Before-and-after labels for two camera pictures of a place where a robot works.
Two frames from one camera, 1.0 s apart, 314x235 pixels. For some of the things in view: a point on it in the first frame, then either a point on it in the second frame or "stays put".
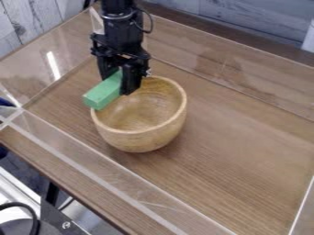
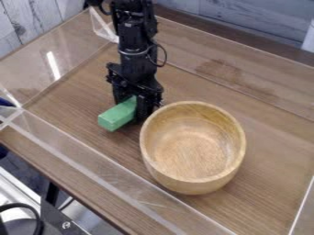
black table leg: x=53 y=194 stays put
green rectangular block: x=105 y=91 to x=120 y=115
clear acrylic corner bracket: x=97 y=21 stays put
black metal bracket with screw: x=59 y=220 stays put
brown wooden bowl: x=144 y=120 to x=193 y=146
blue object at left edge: x=6 y=102 stays put
